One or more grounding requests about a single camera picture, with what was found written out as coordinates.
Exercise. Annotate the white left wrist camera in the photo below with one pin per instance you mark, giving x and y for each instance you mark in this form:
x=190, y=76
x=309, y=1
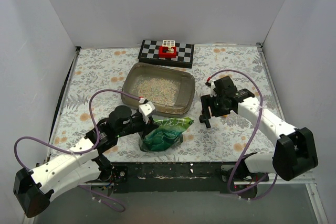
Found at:
x=146, y=108

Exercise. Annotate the green litter bag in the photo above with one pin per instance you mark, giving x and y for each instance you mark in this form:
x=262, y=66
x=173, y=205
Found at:
x=168, y=135

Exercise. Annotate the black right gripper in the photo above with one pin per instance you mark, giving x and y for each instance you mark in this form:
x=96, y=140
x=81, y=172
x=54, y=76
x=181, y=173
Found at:
x=210, y=106

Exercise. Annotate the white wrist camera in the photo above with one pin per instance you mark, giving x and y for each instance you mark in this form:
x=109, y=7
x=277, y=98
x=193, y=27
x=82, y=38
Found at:
x=146, y=108
x=209, y=83

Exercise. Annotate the red toy block box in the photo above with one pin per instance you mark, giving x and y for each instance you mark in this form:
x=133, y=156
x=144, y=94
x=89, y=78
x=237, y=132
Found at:
x=167, y=53

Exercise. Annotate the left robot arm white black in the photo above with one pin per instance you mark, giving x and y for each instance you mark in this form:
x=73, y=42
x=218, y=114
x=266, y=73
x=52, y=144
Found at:
x=36, y=188

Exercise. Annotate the cat litter granules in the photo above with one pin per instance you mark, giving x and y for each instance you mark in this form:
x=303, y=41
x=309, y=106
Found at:
x=157, y=90

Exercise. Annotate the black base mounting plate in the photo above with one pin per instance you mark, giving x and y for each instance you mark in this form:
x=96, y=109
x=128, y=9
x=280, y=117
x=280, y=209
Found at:
x=139, y=177

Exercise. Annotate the grey litter box tray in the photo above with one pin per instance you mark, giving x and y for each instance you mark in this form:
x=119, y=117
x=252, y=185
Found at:
x=186, y=93

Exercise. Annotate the black T-shaped plastic piece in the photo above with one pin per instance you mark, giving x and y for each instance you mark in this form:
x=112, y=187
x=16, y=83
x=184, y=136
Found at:
x=204, y=119

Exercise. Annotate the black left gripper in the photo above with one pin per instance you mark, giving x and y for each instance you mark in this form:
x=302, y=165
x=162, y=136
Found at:
x=146, y=127

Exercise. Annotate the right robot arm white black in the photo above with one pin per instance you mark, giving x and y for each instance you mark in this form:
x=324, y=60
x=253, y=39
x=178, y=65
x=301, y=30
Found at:
x=295, y=151

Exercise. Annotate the black white checkerboard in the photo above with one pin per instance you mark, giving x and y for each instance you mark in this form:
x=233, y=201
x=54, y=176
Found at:
x=179, y=55

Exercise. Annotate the white grid toy piece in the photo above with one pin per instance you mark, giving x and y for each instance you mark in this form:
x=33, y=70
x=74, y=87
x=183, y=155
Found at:
x=168, y=43

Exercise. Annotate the floral table mat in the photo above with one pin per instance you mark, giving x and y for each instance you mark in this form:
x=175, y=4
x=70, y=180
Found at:
x=99, y=75

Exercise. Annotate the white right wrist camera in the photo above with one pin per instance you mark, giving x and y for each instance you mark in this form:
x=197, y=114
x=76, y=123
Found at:
x=209, y=83

